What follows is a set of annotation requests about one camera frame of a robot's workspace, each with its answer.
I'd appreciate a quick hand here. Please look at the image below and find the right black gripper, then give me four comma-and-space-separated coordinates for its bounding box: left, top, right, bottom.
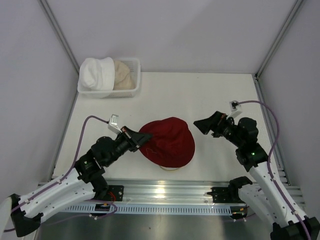
193, 111, 244, 148

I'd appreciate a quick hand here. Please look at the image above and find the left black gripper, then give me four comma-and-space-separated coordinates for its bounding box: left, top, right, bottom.
104, 125, 153, 167

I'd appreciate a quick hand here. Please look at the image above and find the red bucket hat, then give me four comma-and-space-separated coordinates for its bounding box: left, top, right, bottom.
139, 117, 196, 168

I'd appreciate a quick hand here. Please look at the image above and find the beige bucket hat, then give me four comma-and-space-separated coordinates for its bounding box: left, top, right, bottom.
113, 60, 135, 91

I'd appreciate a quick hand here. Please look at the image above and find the white bucket hat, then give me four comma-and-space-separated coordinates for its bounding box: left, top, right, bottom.
79, 57, 115, 91

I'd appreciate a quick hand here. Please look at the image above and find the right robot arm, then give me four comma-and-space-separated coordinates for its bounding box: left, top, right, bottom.
193, 111, 320, 240

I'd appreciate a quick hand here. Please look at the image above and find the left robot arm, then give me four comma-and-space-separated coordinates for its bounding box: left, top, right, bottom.
10, 126, 153, 237

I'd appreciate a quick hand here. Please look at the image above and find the white plastic basket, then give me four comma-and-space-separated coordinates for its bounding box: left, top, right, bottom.
77, 57, 141, 99

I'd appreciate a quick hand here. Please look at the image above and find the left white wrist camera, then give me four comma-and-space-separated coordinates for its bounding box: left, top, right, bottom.
108, 114, 122, 135

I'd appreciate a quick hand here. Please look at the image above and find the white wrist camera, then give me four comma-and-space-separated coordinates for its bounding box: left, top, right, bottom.
108, 114, 122, 135
227, 100, 243, 119

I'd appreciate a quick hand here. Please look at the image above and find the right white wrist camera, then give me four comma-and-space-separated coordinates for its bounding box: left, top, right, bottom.
227, 100, 243, 119

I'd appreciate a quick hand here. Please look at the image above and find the gold wire hat stand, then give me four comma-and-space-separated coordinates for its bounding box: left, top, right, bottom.
159, 166, 180, 172

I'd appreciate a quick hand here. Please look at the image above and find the aluminium mounting rail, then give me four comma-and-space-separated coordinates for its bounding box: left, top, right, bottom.
105, 178, 229, 205

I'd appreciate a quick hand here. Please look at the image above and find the white slotted cable duct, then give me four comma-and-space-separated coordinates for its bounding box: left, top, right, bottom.
63, 202, 232, 216

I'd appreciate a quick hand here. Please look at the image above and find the right aluminium frame post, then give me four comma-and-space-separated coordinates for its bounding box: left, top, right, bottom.
254, 0, 307, 81

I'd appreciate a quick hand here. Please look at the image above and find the aluminium frame post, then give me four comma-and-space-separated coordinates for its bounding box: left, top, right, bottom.
37, 0, 80, 74
254, 0, 307, 81

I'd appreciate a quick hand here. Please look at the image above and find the left aluminium frame post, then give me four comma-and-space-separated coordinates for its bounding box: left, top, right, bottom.
37, 0, 80, 74

